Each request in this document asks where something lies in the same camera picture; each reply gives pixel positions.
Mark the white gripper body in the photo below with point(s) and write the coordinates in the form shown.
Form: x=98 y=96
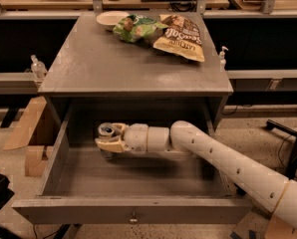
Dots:
x=136 y=137

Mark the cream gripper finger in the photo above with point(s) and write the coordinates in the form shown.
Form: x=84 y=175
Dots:
x=117 y=145
x=119 y=128

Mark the redbull can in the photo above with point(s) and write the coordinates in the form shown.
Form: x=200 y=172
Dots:
x=106 y=133

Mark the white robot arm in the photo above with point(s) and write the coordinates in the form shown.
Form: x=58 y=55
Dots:
x=272 y=190

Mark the grey cabinet with table top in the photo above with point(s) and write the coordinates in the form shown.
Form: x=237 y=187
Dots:
x=94 y=63

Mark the open grey top drawer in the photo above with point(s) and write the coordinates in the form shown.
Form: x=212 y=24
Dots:
x=80 y=186

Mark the metal drawer knob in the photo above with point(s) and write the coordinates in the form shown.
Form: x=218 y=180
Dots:
x=133 y=219

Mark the cardboard boxes on floor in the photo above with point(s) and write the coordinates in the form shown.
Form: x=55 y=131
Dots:
x=36 y=131

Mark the clear sanitizer bottle left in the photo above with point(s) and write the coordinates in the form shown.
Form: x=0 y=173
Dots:
x=38 y=68

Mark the green chip bag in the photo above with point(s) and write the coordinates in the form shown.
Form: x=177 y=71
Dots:
x=136 y=27

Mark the white bowl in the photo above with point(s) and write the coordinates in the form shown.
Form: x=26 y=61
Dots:
x=111 y=18

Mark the white pump bottle right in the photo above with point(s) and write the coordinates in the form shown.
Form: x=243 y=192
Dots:
x=222 y=57

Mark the cardboard piece bottom right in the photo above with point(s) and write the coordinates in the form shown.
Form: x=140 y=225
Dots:
x=278 y=229

